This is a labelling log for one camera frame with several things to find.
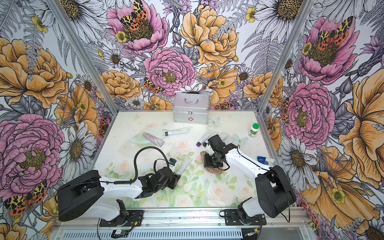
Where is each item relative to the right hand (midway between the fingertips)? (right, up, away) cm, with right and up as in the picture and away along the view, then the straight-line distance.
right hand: (206, 167), depth 85 cm
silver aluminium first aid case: (-10, +37, +26) cm, 46 cm away
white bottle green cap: (+33, +20, +16) cm, 42 cm away
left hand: (-18, -7, +3) cm, 19 cm away
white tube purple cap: (0, +16, +20) cm, 26 cm away
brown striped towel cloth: (+6, -2, +2) cm, 6 cm away
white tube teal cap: (-19, +19, +23) cm, 35 cm away
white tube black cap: (+6, +17, +22) cm, 29 cm away
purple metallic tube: (-32, +13, +18) cm, 39 cm away
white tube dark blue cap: (+17, +13, +19) cm, 29 cm away
